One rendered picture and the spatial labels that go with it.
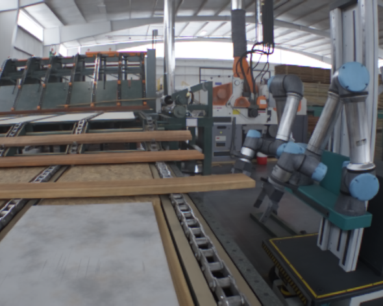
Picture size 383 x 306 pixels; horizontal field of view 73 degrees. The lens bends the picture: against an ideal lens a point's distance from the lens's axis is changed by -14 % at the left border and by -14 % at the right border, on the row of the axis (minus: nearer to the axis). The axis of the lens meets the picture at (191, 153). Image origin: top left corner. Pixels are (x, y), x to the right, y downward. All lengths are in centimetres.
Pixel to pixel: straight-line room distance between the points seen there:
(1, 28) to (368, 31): 1286
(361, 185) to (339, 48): 83
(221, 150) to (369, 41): 459
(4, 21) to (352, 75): 1296
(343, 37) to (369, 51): 28
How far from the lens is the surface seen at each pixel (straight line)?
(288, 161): 117
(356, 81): 116
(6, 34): 1325
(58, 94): 725
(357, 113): 118
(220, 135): 572
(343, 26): 179
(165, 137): 235
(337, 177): 165
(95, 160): 177
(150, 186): 116
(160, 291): 62
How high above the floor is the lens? 120
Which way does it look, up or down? 10 degrees down
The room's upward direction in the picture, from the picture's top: straight up
